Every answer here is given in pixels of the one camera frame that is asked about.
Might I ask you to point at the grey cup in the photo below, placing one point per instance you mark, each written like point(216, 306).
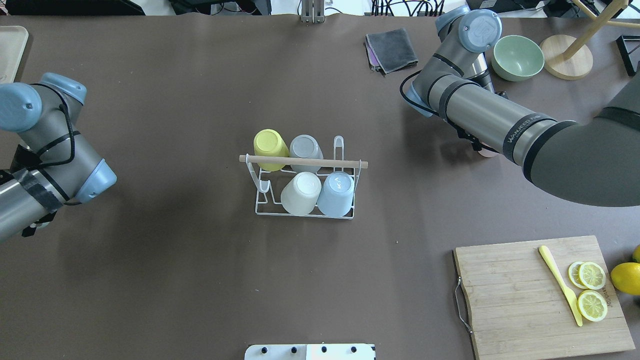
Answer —
point(305, 146)

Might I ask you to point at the pink cup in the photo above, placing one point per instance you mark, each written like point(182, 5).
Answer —
point(488, 153)

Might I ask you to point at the lemon slice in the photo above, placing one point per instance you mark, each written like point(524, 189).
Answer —
point(573, 274)
point(591, 275)
point(592, 305)

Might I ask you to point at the light blue cup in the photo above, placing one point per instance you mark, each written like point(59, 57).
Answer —
point(337, 194)

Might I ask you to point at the cream white cup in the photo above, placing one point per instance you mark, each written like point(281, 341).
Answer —
point(300, 195)

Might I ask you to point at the whole yellow lemon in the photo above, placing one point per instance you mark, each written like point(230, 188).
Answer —
point(626, 278)

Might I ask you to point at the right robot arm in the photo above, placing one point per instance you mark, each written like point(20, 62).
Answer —
point(595, 164)

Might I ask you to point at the white wire cup holder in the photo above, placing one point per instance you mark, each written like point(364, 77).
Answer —
point(271, 174)

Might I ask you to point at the wooden mug tree stand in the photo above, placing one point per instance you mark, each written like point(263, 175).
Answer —
point(569, 58)

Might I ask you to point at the green bowl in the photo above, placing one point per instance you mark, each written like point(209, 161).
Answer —
point(517, 58)

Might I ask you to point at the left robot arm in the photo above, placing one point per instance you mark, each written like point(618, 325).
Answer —
point(54, 163)

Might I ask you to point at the lemon slice lower front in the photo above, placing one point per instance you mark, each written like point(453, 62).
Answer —
point(591, 275)

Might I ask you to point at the lemon slice lower back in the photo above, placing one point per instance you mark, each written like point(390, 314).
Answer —
point(573, 274)

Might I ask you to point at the lemon slice upper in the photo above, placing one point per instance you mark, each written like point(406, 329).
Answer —
point(592, 305)

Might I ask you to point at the yellow plastic knife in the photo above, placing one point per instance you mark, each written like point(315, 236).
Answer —
point(568, 293)

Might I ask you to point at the grey cloth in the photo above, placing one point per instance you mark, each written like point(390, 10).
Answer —
point(393, 49)

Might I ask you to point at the beige plastic tray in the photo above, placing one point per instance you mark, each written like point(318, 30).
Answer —
point(13, 41)

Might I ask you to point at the aluminium frame post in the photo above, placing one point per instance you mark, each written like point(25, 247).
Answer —
point(312, 11)

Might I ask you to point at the yellow cup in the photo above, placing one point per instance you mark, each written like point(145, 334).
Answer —
point(269, 143)

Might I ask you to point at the purple cloth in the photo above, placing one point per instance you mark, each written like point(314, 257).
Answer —
point(371, 58)

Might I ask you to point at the bamboo cutting board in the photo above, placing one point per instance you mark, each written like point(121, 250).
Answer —
point(517, 311)

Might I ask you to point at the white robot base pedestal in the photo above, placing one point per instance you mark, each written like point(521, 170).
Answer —
point(312, 351)

